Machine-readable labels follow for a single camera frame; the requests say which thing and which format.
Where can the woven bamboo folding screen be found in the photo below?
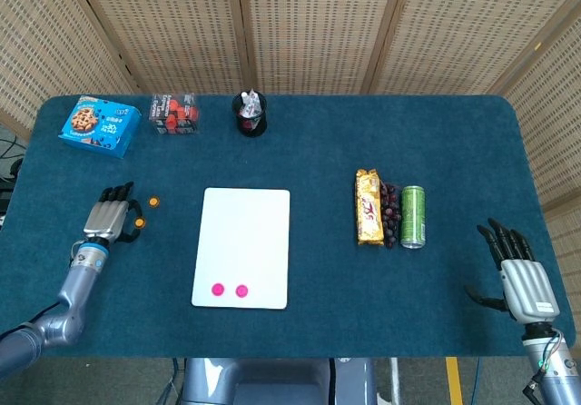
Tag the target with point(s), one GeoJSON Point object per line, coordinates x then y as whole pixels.
{"type": "Point", "coordinates": [318, 28]}

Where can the grey robot torso base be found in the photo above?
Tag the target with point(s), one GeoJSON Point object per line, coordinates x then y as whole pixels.
{"type": "Point", "coordinates": [272, 382]}

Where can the purple grape bunch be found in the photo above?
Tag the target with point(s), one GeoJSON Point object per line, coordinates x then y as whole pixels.
{"type": "Point", "coordinates": [391, 214]}

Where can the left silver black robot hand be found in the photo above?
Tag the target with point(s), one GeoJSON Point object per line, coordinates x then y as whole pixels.
{"type": "Point", "coordinates": [104, 219]}

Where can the pink disc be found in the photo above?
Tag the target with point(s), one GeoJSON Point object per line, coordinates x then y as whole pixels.
{"type": "Point", "coordinates": [242, 291]}
{"type": "Point", "coordinates": [218, 289]}

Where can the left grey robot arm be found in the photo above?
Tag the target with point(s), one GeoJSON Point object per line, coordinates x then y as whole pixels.
{"type": "Point", "coordinates": [77, 287]}

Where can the white rectangular board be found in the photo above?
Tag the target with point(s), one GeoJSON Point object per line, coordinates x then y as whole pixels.
{"type": "Point", "coordinates": [245, 241]}

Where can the green drink can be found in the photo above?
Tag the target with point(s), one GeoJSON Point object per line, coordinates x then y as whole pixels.
{"type": "Point", "coordinates": [413, 216]}

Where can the blue cookie box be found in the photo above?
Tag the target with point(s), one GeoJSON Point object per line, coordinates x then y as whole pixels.
{"type": "Point", "coordinates": [97, 125]}

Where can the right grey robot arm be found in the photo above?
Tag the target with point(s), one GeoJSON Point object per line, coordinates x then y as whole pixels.
{"type": "Point", "coordinates": [554, 368]}

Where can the white floor pole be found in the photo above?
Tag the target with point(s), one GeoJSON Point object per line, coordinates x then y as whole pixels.
{"type": "Point", "coordinates": [396, 380]}

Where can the red and black snack box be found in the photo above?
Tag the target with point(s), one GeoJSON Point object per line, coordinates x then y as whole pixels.
{"type": "Point", "coordinates": [174, 114]}

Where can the orange disc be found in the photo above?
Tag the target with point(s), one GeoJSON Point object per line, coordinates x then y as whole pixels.
{"type": "Point", "coordinates": [153, 202]}
{"type": "Point", "coordinates": [140, 222]}

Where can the gold snack package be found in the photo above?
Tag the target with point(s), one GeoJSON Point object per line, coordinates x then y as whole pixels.
{"type": "Point", "coordinates": [369, 210]}

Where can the blue felt table mat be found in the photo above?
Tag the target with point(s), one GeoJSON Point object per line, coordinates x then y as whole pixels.
{"type": "Point", "coordinates": [318, 160]}

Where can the black mesh pen cup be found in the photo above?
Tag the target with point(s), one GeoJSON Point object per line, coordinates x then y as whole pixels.
{"type": "Point", "coordinates": [249, 123]}

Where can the yellow floor tape strip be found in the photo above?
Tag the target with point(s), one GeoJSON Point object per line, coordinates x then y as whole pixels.
{"type": "Point", "coordinates": [454, 382]}

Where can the white items in pen cup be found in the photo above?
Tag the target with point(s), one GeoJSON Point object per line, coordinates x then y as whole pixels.
{"type": "Point", "coordinates": [249, 103]}

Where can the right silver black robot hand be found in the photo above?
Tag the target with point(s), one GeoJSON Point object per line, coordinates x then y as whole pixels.
{"type": "Point", "coordinates": [528, 289]}

